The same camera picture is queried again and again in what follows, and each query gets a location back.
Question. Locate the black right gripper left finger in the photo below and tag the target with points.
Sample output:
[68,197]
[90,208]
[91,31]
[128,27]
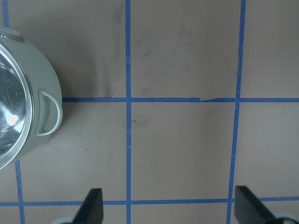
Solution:
[91,210]

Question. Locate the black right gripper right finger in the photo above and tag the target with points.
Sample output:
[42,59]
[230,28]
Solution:
[250,210]

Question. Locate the pale green electric pot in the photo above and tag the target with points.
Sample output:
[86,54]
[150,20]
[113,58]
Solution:
[45,89]

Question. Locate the glass pot lid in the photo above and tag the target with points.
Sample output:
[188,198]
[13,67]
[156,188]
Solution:
[15,107]

